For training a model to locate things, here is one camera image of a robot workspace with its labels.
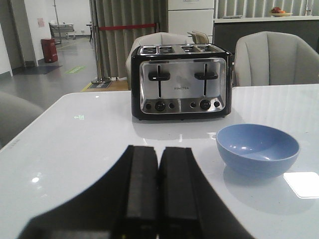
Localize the cream plastic chair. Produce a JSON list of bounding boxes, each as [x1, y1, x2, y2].
[[188, 30, 210, 44]]

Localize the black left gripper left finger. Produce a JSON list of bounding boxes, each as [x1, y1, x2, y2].
[[18, 145, 158, 239]]

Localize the fruit bowl on counter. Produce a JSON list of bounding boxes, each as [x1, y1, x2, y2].
[[269, 7, 292, 17]]

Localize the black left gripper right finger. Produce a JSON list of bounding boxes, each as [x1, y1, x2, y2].
[[159, 147, 252, 239]]

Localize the blue bowl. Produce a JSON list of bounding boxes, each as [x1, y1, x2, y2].
[[216, 123, 301, 178]]

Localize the beige armchair left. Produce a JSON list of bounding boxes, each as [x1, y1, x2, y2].
[[126, 32, 188, 90]]

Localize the white cabinet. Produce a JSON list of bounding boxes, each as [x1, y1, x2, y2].
[[167, 0, 215, 43]]

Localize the beige armchair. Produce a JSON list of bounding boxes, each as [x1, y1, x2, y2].
[[234, 31, 319, 87], [126, 32, 188, 90]]

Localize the chrome stanchion post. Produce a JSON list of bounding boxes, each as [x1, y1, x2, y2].
[[90, 0, 111, 84]]

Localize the beige armchair right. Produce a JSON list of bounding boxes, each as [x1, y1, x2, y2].
[[234, 31, 319, 87]]

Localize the black silver four-slot toaster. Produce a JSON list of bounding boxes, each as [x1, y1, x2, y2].
[[130, 43, 232, 120]]

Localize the grey chair at left edge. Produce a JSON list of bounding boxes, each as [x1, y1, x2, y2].
[[0, 92, 44, 148]]

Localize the dark counter unit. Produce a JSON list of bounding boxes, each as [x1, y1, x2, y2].
[[213, 16, 319, 53]]

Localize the metal cart in hallway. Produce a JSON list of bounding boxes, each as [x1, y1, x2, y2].
[[49, 23, 76, 44]]

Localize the red barrier belt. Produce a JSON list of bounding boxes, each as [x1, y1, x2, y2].
[[99, 23, 157, 31]]

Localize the red trash bin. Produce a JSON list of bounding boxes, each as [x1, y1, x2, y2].
[[41, 38, 58, 63]]

